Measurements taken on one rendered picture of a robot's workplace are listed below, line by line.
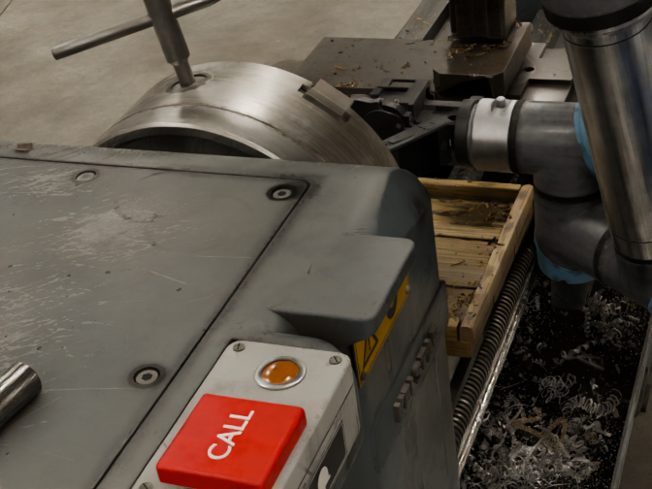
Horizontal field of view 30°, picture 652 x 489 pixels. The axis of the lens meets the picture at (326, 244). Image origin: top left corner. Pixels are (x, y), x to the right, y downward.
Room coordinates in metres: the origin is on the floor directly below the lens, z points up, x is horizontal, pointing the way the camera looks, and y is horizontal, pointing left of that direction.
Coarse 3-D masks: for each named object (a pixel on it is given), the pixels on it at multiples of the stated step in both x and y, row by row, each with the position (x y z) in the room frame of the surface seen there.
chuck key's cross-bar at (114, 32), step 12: (192, 0) 1.01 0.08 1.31; (204, 0) 1.00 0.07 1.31; (216, 0) 1.01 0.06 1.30; (180, 12) 1.00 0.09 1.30; (192, 12) 1.00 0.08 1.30; (120, 24) 1.00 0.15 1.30; (132, 24) 1.00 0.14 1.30; (144, 24) 1.00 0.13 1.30; (84, 36) 1.00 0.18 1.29; (96, 36) 0.99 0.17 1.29; (108, 36) 0.99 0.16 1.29; (120, 36) 1.00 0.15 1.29; (60, 48) 0.99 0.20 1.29; (72, 48) 0.99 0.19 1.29; (84, 48) 0.99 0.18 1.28
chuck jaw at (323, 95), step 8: (320, 80) 1.04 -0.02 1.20; (312, 88) 1.00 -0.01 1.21; (320, 88) 1.02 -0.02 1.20; (328, 88) 1.03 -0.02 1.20; (304, 96) 0.98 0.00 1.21; (312, 96) 0.99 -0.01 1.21; (320, 96) 0.99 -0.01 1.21; (328, 96) 1.02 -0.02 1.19; (336, 96) 1.02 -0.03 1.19; (344, 96) 1.03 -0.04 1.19; (320, 104) 0.98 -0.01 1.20; (328, 104) 0.98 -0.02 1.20; (336, 104) 0.99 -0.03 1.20; (344, 104) 1.01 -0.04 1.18; (328, 112) 0.97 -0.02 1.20; (336, 112) 0.98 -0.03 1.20; (344, 112) 0.98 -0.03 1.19; (344, 120) 0.97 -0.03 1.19
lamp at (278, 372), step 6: (282, 360) 0.55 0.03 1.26; (270, 366) 0.54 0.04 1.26; (276, 366) 0.54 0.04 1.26; (282, 366) 0.54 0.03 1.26; (288, 366) 0.54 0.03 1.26; (294, 366) 0.54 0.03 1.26; (264, 372) 0.54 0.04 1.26; (270, 372) 0.54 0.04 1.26; (276, 372) 0.54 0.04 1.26; (282, 372) 0.54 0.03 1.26; (288, 372) 0.54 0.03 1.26; (294, 372) 0.54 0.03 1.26; (264, 378) 0.53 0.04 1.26; (270, 378) 0.53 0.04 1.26; (276, 378) 0.53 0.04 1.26; (282, 378) 0.53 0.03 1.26; (288, 378) 0.53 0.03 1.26
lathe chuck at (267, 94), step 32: (224, 64) 1.02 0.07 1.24; (256, 64) 1.01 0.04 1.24; (160, 96) 0.99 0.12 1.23; (192, 96) 0.96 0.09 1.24; (224, 96) 0.96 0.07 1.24; (256, 96) 0.96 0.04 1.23; (288, 96) 0.97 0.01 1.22; (288, 128) 0.92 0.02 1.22; (320, 128) 0.94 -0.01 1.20; (352, 128) 0.96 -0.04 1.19; (320, 160) 0.90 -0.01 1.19; (352, 160) 0.92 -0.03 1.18; (384, 160) 0.95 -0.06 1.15
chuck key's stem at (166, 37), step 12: (144, 0) 1.00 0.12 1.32; (156, 0) 1.00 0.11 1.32; (168, 0) 1.00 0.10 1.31; (156, 12) 1.00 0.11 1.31; (168, 12) 1.00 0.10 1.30; (156, 24) 1.00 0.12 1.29; (168, 24) 0.99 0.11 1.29; (168, 36) 0.99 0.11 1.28; (180, 36) 1.00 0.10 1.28; (168, 48) 0.99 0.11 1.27; (180, 48) 0.99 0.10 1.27; (168, 60) 0.99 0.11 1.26; (180, 60) 0.99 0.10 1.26; (180, 72) 0.99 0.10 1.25; (180, 84) 1.00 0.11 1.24; (192, 84) 0.99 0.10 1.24
